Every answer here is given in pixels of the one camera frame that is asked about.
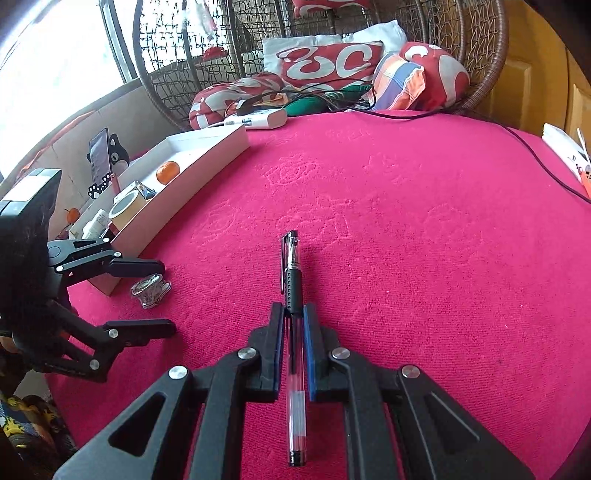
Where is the clear tape roll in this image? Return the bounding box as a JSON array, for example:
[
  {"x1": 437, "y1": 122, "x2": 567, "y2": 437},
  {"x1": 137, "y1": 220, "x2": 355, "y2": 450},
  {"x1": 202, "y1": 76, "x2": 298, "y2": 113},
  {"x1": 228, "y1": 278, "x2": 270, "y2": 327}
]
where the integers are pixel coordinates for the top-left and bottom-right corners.
[{"x1": 130, "y1": 274, "x2": 171, "y2": 309}]

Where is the black gel pen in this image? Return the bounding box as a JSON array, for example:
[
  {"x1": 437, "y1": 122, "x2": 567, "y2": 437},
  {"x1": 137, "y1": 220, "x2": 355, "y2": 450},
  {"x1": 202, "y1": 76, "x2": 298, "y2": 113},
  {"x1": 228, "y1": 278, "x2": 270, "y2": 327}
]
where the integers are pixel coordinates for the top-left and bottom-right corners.
[{"x1": 280, "y1": 230, "x2": 307, "y2": 467}]

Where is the small white bottle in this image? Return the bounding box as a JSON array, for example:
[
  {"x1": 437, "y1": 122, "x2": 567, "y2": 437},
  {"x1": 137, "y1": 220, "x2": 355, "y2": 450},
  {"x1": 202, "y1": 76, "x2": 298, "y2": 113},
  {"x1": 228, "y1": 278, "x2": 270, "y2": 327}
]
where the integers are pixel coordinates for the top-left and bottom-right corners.
[{"x1": 82, "y1": 209, "x2": 109, "y2": 239}]

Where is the small orange tangerine outside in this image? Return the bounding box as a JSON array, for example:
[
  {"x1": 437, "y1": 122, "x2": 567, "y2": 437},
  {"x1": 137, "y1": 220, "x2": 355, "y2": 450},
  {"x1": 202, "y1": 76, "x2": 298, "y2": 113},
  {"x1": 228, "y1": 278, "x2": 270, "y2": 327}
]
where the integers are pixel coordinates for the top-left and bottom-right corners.
[{"x1": 66, "y1": 208, "x2": 80, "y2": 225}]

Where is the beige tape roll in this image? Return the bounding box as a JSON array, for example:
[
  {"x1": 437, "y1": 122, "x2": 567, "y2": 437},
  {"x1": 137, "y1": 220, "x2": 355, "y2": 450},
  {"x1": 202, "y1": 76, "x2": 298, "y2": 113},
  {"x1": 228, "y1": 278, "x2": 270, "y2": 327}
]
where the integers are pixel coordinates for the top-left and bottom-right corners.
[{"x1": 108, "y1": 181, "x2": 147, "y2": 230}]

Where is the white storage tray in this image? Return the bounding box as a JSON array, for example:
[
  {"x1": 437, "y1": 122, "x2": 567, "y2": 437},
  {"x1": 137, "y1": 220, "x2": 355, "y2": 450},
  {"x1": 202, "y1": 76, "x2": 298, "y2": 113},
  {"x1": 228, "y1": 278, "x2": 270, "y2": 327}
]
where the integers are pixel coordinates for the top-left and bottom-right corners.
[{"x1": 68, "y1": 123, "x2": 252, "y2": 296}]

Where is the black cat phone stand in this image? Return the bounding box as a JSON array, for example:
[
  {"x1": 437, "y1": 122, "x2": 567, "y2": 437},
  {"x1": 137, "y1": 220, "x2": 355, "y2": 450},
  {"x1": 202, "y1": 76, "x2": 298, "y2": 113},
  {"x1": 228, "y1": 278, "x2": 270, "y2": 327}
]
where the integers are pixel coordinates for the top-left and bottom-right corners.
[{"x1": 86, "y1": 128, "x2": 130, "y2": 200}]

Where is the smartphone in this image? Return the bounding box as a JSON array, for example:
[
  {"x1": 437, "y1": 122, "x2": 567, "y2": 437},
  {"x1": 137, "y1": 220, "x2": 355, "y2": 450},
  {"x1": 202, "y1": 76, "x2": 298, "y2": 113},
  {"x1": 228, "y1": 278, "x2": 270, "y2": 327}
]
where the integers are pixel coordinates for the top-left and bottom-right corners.
[{"x1": 87, "y1": 128, "x2": 111, "y2": 185}]

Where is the orange tangerine in tray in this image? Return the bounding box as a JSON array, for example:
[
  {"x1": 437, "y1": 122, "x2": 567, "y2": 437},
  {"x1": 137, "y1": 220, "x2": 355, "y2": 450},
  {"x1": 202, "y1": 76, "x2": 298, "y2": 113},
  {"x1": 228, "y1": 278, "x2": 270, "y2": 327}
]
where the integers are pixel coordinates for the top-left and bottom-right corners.
[{"x1": 156, "y1": 160, "x2": 180, "y2": 185}]

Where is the pink tablecloth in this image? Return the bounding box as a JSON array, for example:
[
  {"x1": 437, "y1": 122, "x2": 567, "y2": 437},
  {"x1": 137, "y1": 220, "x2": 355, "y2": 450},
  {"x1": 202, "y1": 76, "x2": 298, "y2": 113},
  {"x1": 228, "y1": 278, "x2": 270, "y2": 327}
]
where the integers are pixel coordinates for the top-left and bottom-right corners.
[{"x1": 48, "y1": 113, "x2": 590, "y2": 479}]

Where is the red white cushion left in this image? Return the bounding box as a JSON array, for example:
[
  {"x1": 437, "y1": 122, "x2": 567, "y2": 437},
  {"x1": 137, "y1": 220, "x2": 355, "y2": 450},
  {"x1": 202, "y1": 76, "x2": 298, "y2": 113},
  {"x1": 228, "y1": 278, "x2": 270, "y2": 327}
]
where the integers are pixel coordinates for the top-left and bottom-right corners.
[{"x1": 188, "y1": 72, "x2": 286, "y2": 130}]

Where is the wicker hanging chair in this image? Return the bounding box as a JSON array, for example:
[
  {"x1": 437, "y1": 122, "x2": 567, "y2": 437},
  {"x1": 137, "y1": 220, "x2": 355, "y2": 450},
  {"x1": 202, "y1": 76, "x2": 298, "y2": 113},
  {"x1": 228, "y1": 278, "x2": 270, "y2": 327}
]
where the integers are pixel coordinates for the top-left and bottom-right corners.
[{"x1": 132, "y1": 1, "x2": 509, "y2": 131}]

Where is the white power strip near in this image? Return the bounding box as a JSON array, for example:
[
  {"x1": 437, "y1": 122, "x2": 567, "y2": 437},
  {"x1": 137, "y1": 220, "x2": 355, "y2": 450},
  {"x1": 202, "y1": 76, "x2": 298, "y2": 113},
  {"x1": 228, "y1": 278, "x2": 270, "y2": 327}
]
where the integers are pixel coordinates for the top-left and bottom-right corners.
[{"x1": 211, "y1": 108, "x2": 287, "y2": 130}]

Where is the white power strip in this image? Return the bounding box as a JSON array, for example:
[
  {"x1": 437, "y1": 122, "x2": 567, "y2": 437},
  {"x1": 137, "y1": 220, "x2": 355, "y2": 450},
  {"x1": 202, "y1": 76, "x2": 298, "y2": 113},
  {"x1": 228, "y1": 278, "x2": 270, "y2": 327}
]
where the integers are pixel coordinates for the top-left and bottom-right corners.
[
  {"x1": 542, "y1": 123, "x2": 591, "y2": 196},
  {"x1": 211, "y1": 108, "x2": 287, "y2": 130}
]

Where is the green cloth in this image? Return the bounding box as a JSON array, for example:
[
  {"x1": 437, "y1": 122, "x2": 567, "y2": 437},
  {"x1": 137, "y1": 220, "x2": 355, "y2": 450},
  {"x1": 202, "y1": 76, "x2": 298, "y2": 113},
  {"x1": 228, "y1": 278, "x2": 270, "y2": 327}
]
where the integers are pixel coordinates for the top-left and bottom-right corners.
[{"x1": 283, "y1": 84, "x2": 373, "y2": 117}]

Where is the white power strip far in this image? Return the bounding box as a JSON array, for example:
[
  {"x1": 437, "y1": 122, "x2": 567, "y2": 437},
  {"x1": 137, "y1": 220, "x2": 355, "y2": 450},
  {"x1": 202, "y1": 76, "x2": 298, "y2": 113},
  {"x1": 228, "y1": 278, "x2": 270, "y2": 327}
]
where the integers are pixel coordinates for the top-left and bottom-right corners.
[{"x1": 542, "y1": 123, "x2": 591, "y2": 196}]

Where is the small red white pillow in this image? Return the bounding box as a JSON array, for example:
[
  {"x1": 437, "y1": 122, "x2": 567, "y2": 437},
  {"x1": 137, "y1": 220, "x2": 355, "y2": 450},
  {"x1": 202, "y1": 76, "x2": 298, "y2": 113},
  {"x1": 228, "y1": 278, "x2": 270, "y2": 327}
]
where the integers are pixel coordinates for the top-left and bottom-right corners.
[{"x1": 293, "y1": 0, "x2": 373, "y2": 17}]

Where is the red white square pillow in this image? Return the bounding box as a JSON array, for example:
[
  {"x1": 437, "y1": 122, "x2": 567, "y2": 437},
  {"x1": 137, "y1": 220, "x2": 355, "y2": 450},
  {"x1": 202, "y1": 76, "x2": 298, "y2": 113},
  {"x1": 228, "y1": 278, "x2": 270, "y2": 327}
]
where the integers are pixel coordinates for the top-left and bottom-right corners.
[{"x1": 276, "y1": 42, "x2": 384, "y2": 91}]

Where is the red white round cushion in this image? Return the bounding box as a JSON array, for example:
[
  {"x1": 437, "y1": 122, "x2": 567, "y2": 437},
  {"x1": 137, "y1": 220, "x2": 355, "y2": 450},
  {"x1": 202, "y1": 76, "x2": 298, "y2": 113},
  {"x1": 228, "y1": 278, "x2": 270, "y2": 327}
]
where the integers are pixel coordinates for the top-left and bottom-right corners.
[{"x1": 401, "y1": 42, "x2": 470, "y2": 111}]

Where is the plaid pillow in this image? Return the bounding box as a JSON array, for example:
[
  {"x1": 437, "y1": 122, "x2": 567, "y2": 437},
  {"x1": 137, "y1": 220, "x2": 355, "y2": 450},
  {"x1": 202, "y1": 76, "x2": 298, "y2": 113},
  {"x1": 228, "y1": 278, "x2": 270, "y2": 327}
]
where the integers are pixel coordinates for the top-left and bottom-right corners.
[{"x1": 369, "y1": 54, "x2": 426, "y2": 110}]

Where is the black cable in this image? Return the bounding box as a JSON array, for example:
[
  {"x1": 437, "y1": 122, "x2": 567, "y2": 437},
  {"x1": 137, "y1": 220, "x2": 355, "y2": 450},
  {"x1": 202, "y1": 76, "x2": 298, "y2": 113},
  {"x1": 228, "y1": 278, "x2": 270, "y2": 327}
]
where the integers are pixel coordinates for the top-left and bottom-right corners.
[{"x1": 234, "y1": 75, "x2": 591, "y2": 204}]

